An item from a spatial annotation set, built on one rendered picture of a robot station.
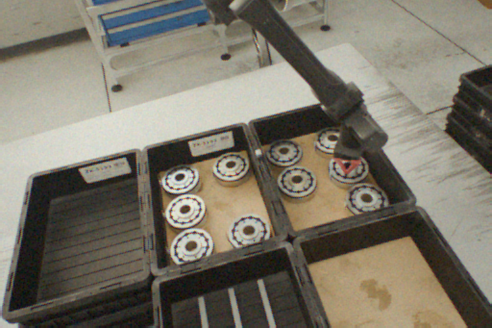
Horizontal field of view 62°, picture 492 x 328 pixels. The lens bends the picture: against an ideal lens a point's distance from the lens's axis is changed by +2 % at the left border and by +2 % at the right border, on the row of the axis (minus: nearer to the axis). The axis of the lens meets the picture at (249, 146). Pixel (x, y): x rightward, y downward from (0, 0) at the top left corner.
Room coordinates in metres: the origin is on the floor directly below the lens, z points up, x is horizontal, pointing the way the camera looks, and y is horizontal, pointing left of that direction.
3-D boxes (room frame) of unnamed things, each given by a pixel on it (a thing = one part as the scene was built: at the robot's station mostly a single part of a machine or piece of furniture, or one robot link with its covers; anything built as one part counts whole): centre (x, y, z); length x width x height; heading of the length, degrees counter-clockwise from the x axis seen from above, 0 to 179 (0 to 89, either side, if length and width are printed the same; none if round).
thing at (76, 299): (0.60, 0.42, 0.92); 0.40 x 0.30 x 0.02; 8
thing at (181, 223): (0.63, 0.19, 0.86); 0.10 x 0.10 x 0.01
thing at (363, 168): (0.69, -0.25, 0.86); 0.10 x 0.10 x 0.01
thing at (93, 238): (0.60, 0.42, 0.87); 0.40 x 0.30 x 0.11; 8
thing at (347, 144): (0.69, -0.25, 0.98); 0.10 x 0.07 x 0.07; 149
